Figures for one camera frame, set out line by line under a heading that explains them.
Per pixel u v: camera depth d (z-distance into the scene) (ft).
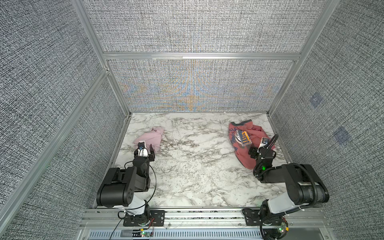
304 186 1.49
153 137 3.26
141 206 1.50
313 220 2.42
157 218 2.41
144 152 2.72
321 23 2.43
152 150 2.69
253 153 2.79
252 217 2.41
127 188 1.48
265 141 2.57
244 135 3.18
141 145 2.47
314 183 1.46
